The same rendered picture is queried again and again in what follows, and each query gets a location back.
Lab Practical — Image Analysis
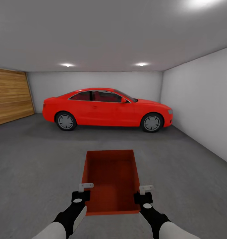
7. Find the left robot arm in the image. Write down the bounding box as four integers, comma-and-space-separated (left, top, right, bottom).
32, 183, 94, 239

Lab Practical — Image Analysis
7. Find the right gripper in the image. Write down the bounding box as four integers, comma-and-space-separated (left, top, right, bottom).
133, 192, 153, 204

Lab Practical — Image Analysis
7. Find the storage box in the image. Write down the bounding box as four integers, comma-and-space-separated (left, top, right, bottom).
82, 150, 141, 216

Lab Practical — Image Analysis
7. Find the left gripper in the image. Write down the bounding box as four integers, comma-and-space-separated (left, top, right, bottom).
71, 190, 90, 202

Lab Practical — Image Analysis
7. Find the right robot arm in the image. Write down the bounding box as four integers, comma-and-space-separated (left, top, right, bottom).
133, 185, 201, 239

